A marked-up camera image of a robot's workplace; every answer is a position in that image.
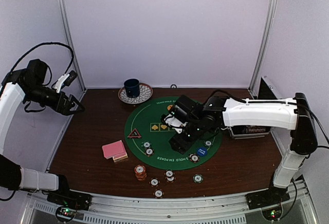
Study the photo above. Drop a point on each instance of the red five chip stack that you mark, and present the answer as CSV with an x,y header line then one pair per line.
x,y
140,172

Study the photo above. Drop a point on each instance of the hundred chip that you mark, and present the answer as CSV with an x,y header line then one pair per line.
x,y
149,152
170,179
158,193
169,173
154,182

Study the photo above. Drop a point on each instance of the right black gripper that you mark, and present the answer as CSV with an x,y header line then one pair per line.
x,y
181,146

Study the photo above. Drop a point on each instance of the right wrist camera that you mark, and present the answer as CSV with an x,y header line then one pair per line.
x,y
181,112

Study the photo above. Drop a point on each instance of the green twenty chip stack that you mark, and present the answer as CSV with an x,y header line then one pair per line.
x,y
198,178

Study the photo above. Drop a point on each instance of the right aluminium frame post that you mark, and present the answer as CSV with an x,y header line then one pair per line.
x,y
272,6

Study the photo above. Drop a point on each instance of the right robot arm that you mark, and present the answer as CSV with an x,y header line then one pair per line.
x,y
191,120

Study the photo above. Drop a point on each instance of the round green poker mat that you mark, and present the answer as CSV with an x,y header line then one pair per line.
x,y
147,119

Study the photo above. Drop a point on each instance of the green chips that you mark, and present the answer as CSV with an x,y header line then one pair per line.
x,y
146,144

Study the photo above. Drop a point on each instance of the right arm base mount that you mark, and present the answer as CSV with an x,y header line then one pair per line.
x,y
265,198

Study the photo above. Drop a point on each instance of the blue small blind button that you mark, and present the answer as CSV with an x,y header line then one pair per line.
x,y
202,151

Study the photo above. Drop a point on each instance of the hundred chips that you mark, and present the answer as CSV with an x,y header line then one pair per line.
x,y
194,158

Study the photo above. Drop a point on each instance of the dark blue mug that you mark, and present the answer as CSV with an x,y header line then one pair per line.
x,y
132,88

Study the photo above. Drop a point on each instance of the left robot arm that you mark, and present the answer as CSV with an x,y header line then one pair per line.
x,y
26,86

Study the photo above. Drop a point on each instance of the patterned ceramic saucer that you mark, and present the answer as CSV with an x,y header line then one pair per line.
x,y
146,92

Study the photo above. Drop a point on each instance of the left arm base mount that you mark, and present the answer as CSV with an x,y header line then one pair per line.
x,y
74,200

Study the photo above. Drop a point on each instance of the red-backed card deck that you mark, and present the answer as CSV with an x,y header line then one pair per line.
x,y
114,150

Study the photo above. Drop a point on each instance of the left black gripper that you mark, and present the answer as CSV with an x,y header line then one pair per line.
x,y
64,109

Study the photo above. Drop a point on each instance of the aluminium poker chip case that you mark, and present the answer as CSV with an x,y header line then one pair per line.
x,y
267,91

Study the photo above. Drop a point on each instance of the card box under deck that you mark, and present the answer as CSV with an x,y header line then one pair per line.
x,y
117,159

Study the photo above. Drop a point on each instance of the left aluminium frame post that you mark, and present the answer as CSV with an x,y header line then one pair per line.
x,y
69,41

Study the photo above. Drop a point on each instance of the aluminium frame post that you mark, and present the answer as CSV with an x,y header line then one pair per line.
x,y
69,41
272,6

